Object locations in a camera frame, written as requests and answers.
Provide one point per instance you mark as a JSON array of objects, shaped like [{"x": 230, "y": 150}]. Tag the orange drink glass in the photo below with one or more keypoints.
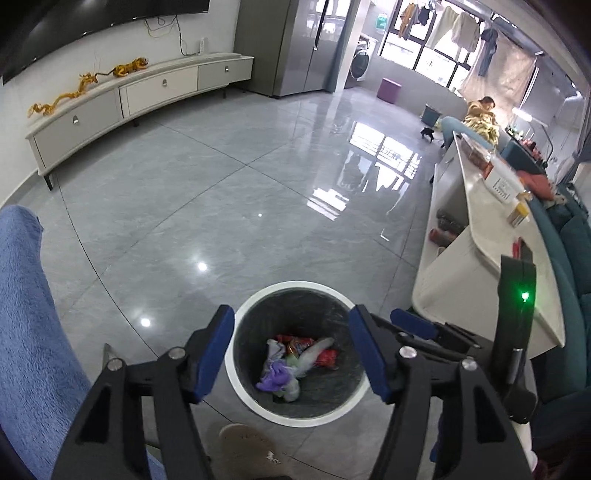
[{"x": 519, "y": 214}]

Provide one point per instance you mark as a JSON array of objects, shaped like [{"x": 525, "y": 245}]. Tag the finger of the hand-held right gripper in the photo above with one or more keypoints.
[{"x": 413, "y": 323}]

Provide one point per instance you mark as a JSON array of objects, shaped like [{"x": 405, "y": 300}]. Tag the white washing machine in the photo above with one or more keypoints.
[{"x": 360, "y": 64}]

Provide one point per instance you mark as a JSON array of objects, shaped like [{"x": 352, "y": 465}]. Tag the white tissue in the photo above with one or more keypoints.
[{"x": 290, "y": 391}]

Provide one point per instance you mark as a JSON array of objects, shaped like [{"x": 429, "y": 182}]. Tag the orange hanging shirt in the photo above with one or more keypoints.
[{"x": 407, "y": 21}]

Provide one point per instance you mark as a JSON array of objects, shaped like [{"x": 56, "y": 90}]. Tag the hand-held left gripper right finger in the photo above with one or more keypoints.
[{"x": 367, "y": 355}]

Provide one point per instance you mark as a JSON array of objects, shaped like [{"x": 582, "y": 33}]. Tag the purple wrapper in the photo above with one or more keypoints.
[{"x": 277, "y": 376}]

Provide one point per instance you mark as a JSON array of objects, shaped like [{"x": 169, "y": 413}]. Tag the teal sofa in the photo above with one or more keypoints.
[{"x": 572, "y": 258}]

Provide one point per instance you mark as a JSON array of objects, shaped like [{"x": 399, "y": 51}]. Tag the red white wrapper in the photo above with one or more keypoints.
[{"x": 328, "y": 357}]

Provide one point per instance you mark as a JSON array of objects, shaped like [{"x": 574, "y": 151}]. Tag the blue hanging jeans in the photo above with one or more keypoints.
[{"x": 487, "y": 50}]

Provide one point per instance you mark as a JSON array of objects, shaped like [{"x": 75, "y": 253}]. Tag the white plastic bag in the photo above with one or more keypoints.
[{"x": 316, "y": 349}]

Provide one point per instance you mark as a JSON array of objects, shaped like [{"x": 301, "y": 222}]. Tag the golden tiger figurine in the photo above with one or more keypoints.
[{"x": 129, "y": 68}]

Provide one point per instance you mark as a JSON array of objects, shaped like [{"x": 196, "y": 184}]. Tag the grey trash bin white rim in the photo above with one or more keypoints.
[{"x": 323, "y": 314}]

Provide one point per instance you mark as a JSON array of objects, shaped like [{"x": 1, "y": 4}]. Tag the brown hanging sheet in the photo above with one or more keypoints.
[{"x": 503, "y": 83}]

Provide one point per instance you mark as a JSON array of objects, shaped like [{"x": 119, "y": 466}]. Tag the grey refrigerator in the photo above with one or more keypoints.
[{"x": 295, "y": 46}]

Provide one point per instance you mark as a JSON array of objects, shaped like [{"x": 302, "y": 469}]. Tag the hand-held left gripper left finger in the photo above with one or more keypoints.
[{"x": 213, "y": 355}]

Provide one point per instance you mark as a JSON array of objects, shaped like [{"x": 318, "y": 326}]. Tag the white printed box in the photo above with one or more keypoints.
[{"x": 503, "y": 184}]

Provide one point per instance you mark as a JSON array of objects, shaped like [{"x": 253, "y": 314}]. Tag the green white printed wrapper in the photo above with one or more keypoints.
[{"x": 274, "y": 350}]

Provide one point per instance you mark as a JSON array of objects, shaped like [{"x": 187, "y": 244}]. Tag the black wall television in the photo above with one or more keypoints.
[{"x": 69, "y": 27}]

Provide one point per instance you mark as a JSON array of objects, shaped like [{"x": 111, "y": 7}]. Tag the red snack packet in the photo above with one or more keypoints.
[{"x": 300, "y": 344}]

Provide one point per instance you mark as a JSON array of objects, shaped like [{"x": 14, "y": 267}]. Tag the small black object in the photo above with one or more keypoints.
[{"x": 427, "y": 133}]

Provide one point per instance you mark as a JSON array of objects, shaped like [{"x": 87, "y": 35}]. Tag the blue fluffy mat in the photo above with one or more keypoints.
[{"x": 32, "y": 346}]

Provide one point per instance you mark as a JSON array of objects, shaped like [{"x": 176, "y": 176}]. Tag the white coffee table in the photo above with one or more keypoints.
[{"x": 489, "y": 221}]

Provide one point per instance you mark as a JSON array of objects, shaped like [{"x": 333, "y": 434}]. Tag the white grey television cabinet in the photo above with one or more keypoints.
[{"x": 157, "y": 92}]

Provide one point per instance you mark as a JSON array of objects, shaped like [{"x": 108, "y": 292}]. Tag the golden dragon figurine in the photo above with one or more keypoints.
[{"x": 64, "y": 98}]

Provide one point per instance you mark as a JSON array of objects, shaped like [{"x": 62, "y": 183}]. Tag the beige hanging shirt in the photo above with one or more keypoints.
[{"x": 465, "y": 32}]

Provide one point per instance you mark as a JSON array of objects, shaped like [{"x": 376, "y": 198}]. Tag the small teal bin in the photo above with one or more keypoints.
[{"x": 430, "y": 116}]

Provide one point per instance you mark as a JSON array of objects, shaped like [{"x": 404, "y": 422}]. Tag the red cushion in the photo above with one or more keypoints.
[{"x": 538, "y": 187}]

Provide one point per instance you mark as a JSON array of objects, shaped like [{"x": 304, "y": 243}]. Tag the purple stool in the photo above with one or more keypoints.
[{"x": 388, "y": 90}]

